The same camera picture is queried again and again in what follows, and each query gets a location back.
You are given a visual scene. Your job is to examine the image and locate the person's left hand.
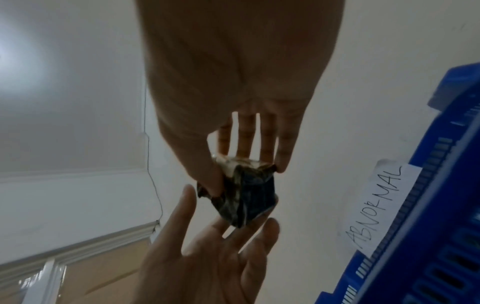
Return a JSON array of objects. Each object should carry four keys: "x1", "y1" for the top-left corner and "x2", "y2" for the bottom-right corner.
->
[{"x1": 129, "y1": 184, "x2": 281, "y2": 304}]

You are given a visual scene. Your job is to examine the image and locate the person's right hand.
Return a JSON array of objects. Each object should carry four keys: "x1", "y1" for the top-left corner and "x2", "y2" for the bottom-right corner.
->
[{"x1": 135, "y1": 0, "x2": 345, "y2": 197}]

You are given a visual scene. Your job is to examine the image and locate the dark foil packet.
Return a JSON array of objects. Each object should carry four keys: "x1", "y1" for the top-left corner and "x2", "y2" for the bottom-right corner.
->
[{"x1": 196, "y1": 156, "x2": 281, "y2": 229}]

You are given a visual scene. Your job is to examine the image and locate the brown wooden door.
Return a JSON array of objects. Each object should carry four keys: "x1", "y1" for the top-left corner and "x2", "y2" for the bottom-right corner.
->
[{"x1": 48, "y1": 238, "x2": 153, "y2": 304}]

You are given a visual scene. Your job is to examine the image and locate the white paper label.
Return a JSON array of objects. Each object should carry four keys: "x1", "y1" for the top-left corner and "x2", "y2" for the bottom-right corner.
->
[{"x1": 343, "y1": 158, "x2": 423, "y2": 258}]

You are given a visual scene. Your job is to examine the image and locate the blue plastic crate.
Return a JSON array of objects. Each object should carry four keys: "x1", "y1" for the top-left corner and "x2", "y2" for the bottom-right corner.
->
[{"x1": 314, "y1": 62, "x2": 480, "y2": 304}]

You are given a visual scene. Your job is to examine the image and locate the white door frame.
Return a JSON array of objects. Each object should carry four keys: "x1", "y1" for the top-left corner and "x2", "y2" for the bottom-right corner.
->
[{"x1": 0, "y1": 220, "x2": 161, "y2": 304}]

